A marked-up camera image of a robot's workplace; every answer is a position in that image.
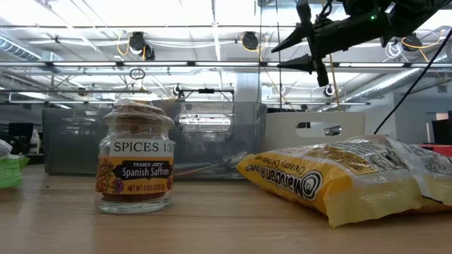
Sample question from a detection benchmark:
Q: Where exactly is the long ceiling light bar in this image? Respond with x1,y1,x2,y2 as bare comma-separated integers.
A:
0,60,452,68

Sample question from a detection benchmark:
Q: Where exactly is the black hanging cable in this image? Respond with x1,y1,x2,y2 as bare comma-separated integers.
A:
275,0,283,110
256,0,264,104

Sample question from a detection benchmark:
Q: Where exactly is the thin black cable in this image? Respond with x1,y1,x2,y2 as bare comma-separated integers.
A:
373,28,452,135

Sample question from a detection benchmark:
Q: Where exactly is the yellow ramen noodle packet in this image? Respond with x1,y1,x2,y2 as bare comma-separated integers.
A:
235,135,452,229

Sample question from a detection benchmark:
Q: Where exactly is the grey ventilation duct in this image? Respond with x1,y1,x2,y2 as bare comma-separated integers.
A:
344,68,452,103
0,37,43,61

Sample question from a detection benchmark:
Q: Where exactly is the black ceiling cord reel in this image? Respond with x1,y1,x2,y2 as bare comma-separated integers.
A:
128,30,157,61
401,34,424,53
241,30,261,52

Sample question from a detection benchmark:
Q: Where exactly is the white bottle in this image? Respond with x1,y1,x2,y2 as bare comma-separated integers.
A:
29,128,41,155

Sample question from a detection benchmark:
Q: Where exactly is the white building column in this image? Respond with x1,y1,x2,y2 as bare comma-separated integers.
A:
234,72,263,104

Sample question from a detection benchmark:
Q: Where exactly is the white plastic bin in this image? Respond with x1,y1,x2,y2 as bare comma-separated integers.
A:
264,111,367,152

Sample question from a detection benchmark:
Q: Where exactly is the black monitor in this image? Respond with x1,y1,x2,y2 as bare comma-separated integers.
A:
431,111,452,145
7,121,36,152

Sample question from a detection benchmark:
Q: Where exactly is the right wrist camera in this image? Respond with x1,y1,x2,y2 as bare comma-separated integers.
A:
340,0,393,20

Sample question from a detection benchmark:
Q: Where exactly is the hanging black ring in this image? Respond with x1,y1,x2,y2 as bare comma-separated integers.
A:
129,67,147,80

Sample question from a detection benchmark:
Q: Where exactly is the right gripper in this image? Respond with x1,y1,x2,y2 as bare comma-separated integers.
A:
270,0,388,88

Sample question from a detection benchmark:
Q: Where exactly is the black metal stand frame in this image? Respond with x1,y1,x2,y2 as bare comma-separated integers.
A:
177,87,236,104

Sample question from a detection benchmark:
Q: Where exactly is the green red ramen packet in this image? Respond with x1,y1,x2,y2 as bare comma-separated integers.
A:
0,139,30,190

